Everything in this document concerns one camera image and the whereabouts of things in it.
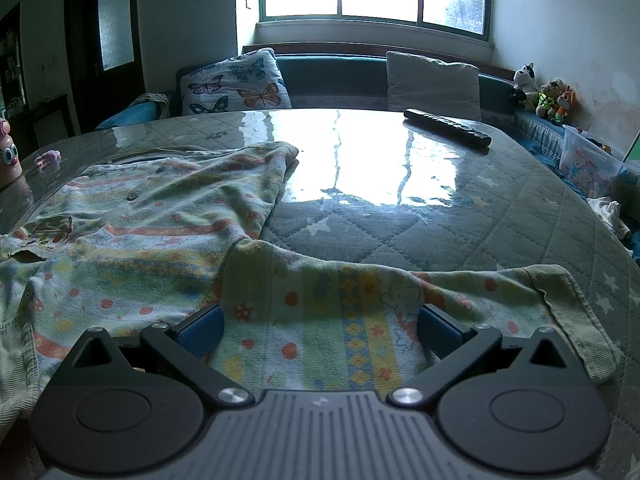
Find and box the colourful patterned children's garment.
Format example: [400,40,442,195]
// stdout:
[1,142,620,428]

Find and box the quilted green star tablecloth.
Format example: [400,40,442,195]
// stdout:
[21,110,639,479]

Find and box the clear plastic storage box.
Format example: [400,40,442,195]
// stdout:
[559,126,623,198]

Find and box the black remote control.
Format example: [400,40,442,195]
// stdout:
[404,108,492,150]

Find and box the small pink toy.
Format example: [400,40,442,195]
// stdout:
[35,150,62,171]

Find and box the blue cushion at bench end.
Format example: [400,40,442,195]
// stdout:
[96,101,167,130]

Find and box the pink cartoon-eyed bottle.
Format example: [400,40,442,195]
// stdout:
[0,118,23,190]

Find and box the black and white plush toy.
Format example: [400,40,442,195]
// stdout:
[509,63,539,112]

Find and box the plain grey cushion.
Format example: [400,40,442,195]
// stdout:
[386,51,482,122]

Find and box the orange plush toy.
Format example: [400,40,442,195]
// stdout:
[553,86,575,126]

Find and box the green and brown plush toy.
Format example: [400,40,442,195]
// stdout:
[535,78,566,120]

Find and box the butterfly print pillow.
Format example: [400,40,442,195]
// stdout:
[180,48,292,115]

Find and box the teal bench sofa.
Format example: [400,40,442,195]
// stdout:
[94,41,640,261]

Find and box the dark door with glass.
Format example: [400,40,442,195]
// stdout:
[64,0,144,132]

